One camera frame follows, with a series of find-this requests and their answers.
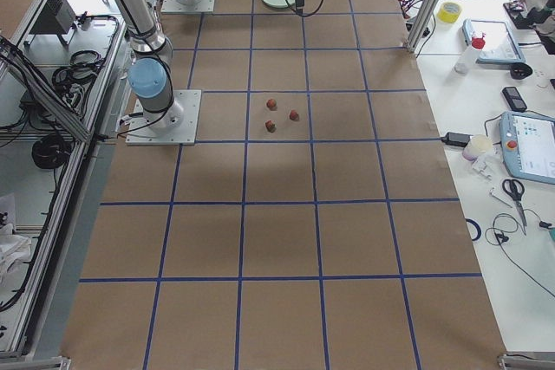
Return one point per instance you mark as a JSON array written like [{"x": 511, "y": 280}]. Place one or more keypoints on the yellow tape roll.
[{"x": 449, "y": 12}]

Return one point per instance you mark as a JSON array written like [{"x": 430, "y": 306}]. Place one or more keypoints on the clear bottle red cap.
[{"x": 470, "y": 55}]

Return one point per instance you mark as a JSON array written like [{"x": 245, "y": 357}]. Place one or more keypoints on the blue teach pendant far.
[{"x": 501, "y": 46}]

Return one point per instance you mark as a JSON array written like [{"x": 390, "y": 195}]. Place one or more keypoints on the blue teach pendant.
[
  {"x": 527, "y": 145},
  {"x": 501, "y": 46}
]

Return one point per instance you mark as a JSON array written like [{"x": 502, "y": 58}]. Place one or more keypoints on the black power adapter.
[{"x": 456, "y": 139}]

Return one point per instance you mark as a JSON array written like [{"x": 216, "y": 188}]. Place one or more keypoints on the black small bowl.
[{"x": 520, "y": 71}]

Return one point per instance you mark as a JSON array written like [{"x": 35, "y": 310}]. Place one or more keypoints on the blue teach pendant near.
[{"x": 527, "y": 145}]

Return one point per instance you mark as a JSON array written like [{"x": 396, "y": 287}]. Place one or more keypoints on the blue tape roll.
[{"x": 476, "y": 234}]

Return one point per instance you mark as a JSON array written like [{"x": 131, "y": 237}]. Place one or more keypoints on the black handled scissors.
[{"x": 515, "y": 190}]

